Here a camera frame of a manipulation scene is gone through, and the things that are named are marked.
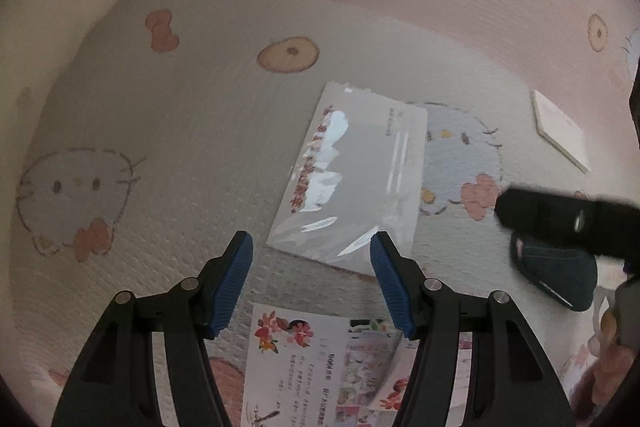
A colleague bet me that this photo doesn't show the small white card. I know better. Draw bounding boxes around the small white card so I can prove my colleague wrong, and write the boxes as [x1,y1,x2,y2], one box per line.
[530,90,591,172]

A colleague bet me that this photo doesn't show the dark denim glasses case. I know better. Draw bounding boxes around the dark denim glasses case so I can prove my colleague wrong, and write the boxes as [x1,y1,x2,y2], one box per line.
[510,232,598,312]

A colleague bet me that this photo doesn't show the person's right hand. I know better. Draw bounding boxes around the person's right hand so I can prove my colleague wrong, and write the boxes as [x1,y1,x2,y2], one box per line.
[591,332,636,407]

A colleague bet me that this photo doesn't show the floral printed white card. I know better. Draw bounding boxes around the floral printed white card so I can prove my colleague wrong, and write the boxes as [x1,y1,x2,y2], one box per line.
[241,303,349,427]

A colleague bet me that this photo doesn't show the clear sleeved white envelope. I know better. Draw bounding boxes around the clear sleeved white envelope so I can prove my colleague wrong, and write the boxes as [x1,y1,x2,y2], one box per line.
[267,82,427,275]

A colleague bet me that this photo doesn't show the sticker sheet packet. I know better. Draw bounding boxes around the sticker sheet packet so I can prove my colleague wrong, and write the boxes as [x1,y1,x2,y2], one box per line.
[334,320,404,426]

